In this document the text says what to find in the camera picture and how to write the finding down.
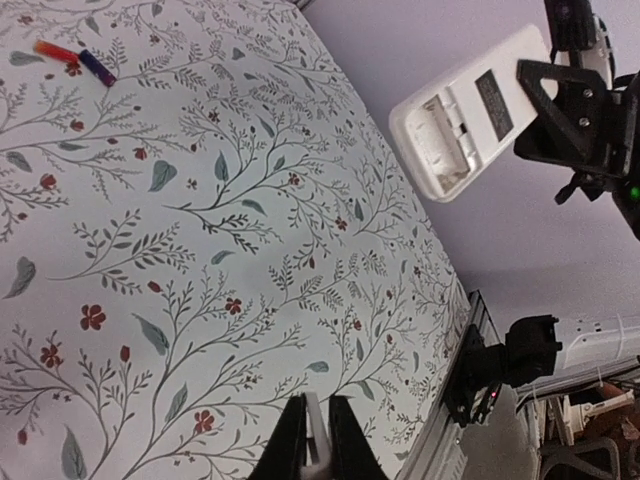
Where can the white red remote control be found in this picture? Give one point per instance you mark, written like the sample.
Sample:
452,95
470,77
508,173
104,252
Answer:
452,129

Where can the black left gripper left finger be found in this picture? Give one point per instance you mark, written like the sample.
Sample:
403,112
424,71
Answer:
285,451

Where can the aluminium front rail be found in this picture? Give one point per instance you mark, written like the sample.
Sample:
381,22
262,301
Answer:
437,452

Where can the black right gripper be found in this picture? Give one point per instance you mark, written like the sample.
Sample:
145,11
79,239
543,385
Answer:
567,101

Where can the orange red battery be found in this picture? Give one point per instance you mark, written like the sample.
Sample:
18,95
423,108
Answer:
55,52

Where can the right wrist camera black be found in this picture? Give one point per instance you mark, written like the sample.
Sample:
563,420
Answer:
576,30

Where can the floral patterned table mat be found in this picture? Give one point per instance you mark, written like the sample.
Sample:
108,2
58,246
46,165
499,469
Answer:
223,228

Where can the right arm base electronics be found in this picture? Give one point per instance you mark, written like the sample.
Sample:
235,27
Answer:
478,372

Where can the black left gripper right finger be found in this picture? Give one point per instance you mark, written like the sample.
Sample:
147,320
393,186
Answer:
351,455

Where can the white battery cover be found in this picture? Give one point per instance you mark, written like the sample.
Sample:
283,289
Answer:
318,444

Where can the purple blue battery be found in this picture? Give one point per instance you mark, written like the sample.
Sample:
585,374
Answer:
96,67

